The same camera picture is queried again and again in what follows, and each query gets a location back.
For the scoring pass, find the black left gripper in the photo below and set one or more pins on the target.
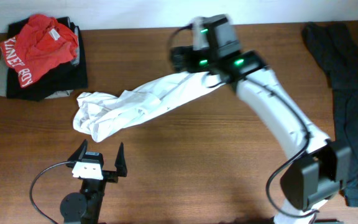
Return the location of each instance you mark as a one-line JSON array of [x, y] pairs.
[[120, 163]]

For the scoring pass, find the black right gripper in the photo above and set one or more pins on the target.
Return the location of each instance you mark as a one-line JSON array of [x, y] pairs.
[[194, 65]]

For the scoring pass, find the white t-shirt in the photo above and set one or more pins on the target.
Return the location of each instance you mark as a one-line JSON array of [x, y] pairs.
[[101, 115]]

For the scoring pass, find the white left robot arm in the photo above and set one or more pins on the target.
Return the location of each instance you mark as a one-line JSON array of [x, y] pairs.
[[84, 207]]

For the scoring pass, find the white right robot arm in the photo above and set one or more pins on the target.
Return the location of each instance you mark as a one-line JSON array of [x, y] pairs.
[[317, 167]]

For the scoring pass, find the black folded garment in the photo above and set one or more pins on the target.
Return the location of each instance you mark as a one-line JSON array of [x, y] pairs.
[[62, 79]]

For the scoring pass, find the grey folded garment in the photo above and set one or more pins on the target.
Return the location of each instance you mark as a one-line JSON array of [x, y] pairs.
[[3, 84]]

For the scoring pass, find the red printed t-shirt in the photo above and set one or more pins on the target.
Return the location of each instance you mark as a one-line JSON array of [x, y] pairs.
[[41, 45]]

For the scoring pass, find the dark green trousers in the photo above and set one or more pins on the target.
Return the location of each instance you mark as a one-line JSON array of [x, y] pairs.
[[336, 53]]

